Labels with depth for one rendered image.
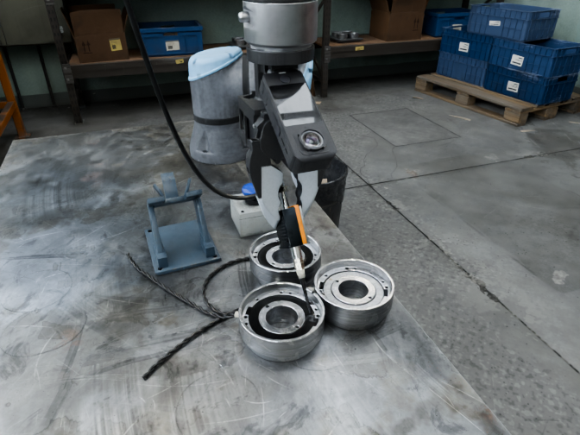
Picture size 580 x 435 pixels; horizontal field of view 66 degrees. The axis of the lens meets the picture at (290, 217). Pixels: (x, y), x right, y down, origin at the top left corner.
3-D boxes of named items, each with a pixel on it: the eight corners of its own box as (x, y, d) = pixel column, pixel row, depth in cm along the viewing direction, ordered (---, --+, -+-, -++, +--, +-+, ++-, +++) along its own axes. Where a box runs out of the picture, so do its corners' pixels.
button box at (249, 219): (280, 230, 77) (280, 204, 75) (241, 237, 75) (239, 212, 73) (267, 207, 84) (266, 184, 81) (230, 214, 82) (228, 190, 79)
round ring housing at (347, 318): (390, 285, 65) (394, 262, 62) (391, 339, 56) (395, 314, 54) (318, 277, 66) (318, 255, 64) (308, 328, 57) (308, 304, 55)
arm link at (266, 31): (331, 1, 43) (249, 5, 40) (329, 52, 45) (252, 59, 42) (299, -6, 48) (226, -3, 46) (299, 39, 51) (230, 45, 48)
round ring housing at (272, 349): (330, 312, 60) (330, 288, 58) (314, 375, 51) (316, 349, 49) (255, 299, 62) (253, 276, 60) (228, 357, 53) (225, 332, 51)
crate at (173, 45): (199, 46, 404) (197, 20, 393) (204, 54, 373) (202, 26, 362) (140, 49, 392) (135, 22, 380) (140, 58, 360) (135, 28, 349)
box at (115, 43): (139, 59, 358) (130, 8, 339) (73, 65, 341) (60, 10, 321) (132, 50, 389) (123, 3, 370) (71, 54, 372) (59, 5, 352)
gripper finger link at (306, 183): (304, 199, 62) (297, 137, 56) (323, 220, 57) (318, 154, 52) (282, 205, 61) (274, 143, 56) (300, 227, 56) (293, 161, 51)
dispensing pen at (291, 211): (305, 318, 53) (274, 180, 53) (293, 314, 57) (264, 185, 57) (322, 313, 54) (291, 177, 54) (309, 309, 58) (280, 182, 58)
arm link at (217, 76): (196, 103, 107) (190, 43, 100) (253, 103, 107) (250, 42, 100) (188, 120, 96) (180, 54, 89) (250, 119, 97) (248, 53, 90)
